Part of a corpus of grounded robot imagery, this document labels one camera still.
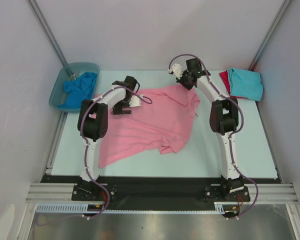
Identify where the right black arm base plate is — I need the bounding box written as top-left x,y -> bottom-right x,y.
203,185 -> 251,203

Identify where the aluminium corner post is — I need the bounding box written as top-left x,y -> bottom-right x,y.
248,0 -> 294,71
26,0 -> 68,66

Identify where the pink t shirt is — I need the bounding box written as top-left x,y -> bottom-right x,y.
98,84 -> 201,168

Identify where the left aluminium corner post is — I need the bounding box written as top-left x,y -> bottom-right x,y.
26,0 -> 68,66

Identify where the aluminium front rail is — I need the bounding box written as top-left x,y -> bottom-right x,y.
26,183 -> 299,204

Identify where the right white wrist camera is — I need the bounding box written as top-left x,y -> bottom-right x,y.
168,63 -> 184,79

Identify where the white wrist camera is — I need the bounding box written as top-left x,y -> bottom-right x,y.
168,63 -> 184,79
128,95 -> 142,108

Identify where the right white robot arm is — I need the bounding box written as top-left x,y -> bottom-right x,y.
168,58 -> 244,201

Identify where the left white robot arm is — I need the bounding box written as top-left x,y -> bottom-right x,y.
77,76 -> 141,200

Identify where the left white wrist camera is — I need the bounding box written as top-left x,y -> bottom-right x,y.
128,95 -> 142,108

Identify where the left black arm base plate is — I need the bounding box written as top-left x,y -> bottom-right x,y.
71,184 -> 117,202

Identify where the right aluminium corner post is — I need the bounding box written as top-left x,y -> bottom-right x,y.
248,0 -> 294,71

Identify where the slotted cable duct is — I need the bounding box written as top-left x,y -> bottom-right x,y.
36,202 -> 240,215

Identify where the crumpled blue t shirt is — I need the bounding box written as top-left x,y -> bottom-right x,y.
58,72 -> 98,109

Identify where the folded light blue t shirt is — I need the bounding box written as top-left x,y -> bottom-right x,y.
227,68 -> 264,102

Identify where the folded red t shirt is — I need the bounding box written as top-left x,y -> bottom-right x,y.
219,70 -> 246,99

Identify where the translucent blue plastic bin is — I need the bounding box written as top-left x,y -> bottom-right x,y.
49,62 -> 100,113

